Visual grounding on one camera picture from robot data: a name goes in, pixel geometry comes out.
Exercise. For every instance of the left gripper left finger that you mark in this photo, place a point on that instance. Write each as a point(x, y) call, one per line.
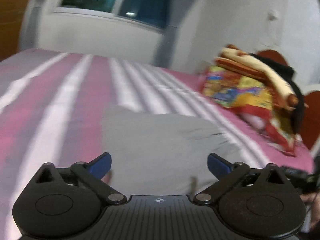
point(91, 175)

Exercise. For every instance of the black garment on pile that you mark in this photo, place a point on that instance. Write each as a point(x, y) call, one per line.
point(281, 77)

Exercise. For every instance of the brown wooden door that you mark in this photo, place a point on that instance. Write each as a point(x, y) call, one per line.
point(11, 17)

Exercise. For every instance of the red wooden headboard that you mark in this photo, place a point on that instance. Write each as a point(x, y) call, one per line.
point(305, 117)

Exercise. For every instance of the grey pants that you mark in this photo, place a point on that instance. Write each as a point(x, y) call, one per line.
point(161, 154)

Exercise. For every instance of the cream brown blanket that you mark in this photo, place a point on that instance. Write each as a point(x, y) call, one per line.
point(241, 62)

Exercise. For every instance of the window with white frame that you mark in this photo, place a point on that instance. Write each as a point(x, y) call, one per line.
point(153, 14)

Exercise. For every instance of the striped pink bed sheet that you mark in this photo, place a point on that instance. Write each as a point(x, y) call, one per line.
point(53, 105)

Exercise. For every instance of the colourful folded quilt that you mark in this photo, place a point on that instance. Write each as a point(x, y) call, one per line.
point(253, 102)

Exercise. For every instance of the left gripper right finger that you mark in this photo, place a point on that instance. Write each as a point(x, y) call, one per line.
point(228, 176)

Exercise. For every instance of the right grey curtain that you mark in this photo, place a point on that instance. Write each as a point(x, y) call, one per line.
point(178, 9)

